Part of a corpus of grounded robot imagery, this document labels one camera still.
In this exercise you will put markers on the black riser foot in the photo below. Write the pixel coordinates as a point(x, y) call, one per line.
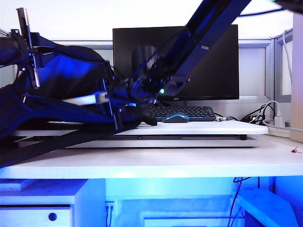
point(243, 137)

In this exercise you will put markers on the black keyboard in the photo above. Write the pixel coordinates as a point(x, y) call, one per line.
point(194, 113)

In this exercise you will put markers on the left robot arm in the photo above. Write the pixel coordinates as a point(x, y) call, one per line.
point(7, 50)

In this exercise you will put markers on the white flat box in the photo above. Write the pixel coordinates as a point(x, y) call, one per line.
point(14, 185)

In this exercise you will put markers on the light wooden cabinet panel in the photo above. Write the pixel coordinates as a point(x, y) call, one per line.
point(297, 75)

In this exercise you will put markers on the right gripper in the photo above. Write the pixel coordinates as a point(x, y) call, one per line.
point(144, 89)

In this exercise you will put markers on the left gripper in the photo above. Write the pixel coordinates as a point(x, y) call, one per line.
point(24, 47)

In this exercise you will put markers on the glass back partition panel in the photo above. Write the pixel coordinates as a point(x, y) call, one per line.
point(251, 71)

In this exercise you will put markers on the white wall socket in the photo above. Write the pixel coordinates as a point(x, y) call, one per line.
point(110, 206)

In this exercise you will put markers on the white drawer cabinet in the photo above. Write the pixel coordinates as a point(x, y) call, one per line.
point(88, 208)

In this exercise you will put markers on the small red scrap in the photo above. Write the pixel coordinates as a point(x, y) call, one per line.
point(295, 150)

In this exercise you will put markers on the round drawer lock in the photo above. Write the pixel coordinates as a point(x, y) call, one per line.
point(52, 216)

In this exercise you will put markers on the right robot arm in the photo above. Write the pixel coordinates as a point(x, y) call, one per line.
point(213, 21)

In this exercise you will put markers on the white charger plug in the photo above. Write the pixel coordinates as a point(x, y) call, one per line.
point(278, 120)

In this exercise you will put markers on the white riser board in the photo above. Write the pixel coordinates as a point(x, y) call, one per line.
point(213, 128)

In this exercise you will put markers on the white computer tower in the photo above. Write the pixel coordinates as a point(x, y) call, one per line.
point(265, 208)

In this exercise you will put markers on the blue and grey mouse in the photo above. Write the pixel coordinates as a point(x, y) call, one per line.
point(176, 118)

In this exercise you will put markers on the white power strip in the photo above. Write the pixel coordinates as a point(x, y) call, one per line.
point(280, 131)

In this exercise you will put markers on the black computer monitor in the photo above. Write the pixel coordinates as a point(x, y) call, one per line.
point(213, 68)

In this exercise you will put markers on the dark blue backpack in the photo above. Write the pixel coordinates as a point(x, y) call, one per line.
point(71, 71)

